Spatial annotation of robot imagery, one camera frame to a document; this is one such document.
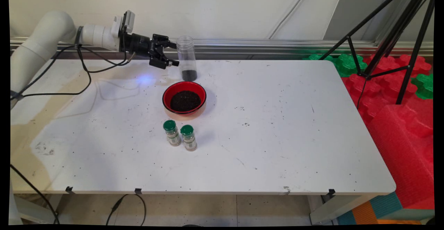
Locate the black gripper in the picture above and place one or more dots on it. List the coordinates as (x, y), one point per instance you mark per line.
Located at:
(138, 44)

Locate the clear plastic jar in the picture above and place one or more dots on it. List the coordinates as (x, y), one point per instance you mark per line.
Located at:
(187, 54)

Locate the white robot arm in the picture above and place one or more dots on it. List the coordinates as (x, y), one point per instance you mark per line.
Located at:
(52, 32)

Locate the red bowl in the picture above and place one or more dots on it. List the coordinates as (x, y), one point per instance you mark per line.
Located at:
(166, 98)

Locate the black seeds pile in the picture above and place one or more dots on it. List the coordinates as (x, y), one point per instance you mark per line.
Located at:
(185, 101)

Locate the green lid spice jar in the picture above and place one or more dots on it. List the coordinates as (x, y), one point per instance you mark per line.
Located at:
(187, 130)
(170, 126)

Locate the green foam piece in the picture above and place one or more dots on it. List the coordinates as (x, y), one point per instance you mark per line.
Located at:
(348, 65)
(423, 86)
(319, 57)

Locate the red foam puzzle pieces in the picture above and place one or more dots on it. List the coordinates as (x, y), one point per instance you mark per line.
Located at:
(381, 84)

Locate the white table leg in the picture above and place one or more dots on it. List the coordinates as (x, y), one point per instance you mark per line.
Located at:
(333, 211)

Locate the black tripod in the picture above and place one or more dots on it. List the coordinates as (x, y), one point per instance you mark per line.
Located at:
(399, 25)

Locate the large red foam block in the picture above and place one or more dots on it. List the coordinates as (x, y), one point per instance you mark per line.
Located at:
(406, 153)

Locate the blue orange foam mat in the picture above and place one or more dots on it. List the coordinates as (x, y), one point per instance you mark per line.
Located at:
(381, 211)

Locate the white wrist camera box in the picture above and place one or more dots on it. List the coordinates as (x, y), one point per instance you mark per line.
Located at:
(127, 20)

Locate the aluminium wall rail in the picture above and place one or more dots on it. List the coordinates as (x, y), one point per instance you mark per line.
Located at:
(242, 46)

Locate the white wall conduit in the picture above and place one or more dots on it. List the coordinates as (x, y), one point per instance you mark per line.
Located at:
(290, 11)

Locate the white frame bar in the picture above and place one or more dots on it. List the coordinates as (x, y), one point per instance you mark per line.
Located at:
(34, 211)

